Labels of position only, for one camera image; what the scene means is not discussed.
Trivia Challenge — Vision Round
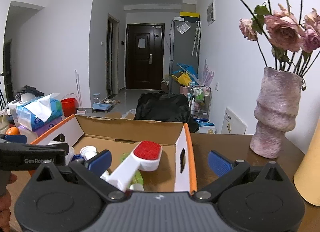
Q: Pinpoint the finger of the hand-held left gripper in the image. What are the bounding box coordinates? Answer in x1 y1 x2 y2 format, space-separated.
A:
0 134 27 144
0 142 70 151

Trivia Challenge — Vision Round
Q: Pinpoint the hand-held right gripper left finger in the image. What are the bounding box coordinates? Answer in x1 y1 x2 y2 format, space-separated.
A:
29 150 126 204

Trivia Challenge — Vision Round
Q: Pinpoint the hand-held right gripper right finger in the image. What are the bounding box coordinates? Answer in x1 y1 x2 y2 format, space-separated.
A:
194 150 292 204

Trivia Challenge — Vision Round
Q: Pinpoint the white round bottle cap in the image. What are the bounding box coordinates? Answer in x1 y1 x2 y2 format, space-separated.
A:
80 145 97 160

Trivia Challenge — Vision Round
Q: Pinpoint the green spray bottle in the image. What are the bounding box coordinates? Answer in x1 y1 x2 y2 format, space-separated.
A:
120 153 145 192

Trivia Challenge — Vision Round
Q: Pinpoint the red and white lint brush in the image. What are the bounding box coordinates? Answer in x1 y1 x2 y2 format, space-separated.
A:
100 141 163 192

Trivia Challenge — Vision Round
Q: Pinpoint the orange cardboard box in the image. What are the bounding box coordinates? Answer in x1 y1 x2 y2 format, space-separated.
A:
30 114 198 195

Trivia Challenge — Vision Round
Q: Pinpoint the person's left hand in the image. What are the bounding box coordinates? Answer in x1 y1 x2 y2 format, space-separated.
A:
0 172 18 232

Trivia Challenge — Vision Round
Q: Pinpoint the purple tissue pack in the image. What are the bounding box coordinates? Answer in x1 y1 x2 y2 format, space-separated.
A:
19 117 63 137

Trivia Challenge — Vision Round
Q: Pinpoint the blue tissue pack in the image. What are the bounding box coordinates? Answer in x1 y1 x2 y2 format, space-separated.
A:
16 93 63 131

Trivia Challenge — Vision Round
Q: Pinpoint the clear container with white lid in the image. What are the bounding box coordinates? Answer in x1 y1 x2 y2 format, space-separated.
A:
7 100 22 117

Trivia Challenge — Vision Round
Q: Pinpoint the white printed bag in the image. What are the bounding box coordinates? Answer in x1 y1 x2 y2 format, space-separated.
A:
197 119 217 134

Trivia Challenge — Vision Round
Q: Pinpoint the white flat board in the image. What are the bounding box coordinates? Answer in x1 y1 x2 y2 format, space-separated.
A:
221 107 247 135

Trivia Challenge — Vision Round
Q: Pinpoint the black tripod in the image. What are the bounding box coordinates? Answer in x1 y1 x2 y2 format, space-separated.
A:
0 72 5 110

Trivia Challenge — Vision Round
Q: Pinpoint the red bucket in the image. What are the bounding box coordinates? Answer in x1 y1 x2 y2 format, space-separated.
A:
61 93 77 117

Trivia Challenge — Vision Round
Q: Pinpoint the black folding holder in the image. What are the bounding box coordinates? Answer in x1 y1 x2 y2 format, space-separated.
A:
16 85 45 97

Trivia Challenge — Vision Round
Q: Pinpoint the white plastic bag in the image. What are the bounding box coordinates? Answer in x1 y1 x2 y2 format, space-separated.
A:
121 109 137 120

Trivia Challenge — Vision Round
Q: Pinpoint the blue pet feeder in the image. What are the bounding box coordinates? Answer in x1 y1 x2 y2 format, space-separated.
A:
92 93 112 111

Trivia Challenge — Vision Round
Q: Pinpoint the white mop pole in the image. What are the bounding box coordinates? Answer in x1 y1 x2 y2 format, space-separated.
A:
74 70 83 112

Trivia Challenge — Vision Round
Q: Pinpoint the metal trolley rack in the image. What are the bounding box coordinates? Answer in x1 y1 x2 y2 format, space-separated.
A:
187 84 212 117

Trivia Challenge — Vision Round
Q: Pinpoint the pink stone vase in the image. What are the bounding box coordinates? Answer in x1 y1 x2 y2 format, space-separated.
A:
250 67 304 159

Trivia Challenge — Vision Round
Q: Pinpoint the black bag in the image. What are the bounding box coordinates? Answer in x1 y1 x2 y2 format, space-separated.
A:
134 92 199 132

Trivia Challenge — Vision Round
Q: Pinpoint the yellow thermos jug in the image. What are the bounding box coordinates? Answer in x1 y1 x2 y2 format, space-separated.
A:
293 132 320 207

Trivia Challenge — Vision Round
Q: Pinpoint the yellow bag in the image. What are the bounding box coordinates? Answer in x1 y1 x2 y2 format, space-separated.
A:
171 72 193 87

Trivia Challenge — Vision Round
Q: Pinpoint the dark brown door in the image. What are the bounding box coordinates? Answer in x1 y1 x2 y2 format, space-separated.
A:
126 23 165 90

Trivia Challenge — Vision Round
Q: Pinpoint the grey refrigerator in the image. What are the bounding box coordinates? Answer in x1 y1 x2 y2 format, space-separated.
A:
169 19 200 95

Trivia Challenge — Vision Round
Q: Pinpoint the folded clear umbrella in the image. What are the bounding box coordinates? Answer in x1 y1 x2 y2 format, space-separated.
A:
191 21 202 57

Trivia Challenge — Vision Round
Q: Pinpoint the dried pink rose bouquet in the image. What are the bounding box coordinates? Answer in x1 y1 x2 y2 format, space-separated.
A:
182 0 320 77

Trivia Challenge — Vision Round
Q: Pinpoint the yellow and black box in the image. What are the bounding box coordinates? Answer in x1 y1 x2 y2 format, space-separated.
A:
180 11 201 22

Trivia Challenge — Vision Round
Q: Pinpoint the purple wall decal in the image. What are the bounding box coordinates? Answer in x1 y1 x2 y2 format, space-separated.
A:
202 59 215 86

